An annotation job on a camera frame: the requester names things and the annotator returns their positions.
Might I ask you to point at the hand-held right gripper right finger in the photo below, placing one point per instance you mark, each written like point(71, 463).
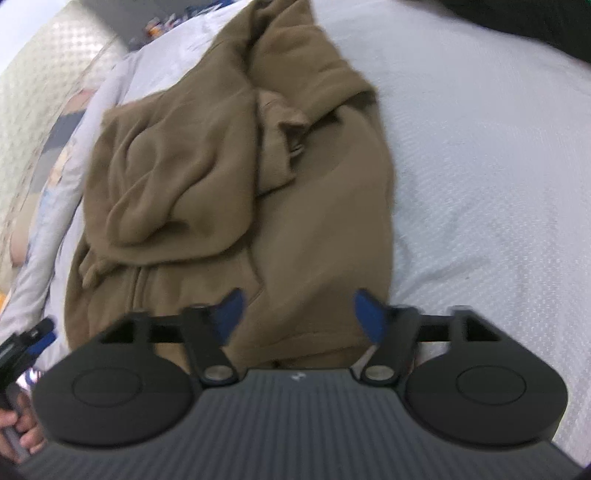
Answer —
point(369, 318)

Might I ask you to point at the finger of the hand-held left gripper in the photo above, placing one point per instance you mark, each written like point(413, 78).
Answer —
point(42, 339)

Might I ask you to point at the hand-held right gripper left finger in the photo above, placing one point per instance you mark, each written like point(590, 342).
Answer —
point(231, 318)

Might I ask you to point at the brown hoodie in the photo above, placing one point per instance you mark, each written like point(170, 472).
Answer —
point(300, 230)

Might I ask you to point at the person's left hand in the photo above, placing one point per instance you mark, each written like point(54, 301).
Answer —
point(30, 429)

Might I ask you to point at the patchwork pillow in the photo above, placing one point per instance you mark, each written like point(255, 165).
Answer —
point(60, 152)

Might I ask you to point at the cream quilted headboard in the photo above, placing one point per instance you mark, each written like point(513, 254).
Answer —
point(41, 92)

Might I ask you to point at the cluster of small cosmetic bottles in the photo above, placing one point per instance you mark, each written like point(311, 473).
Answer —
point(159, 25)

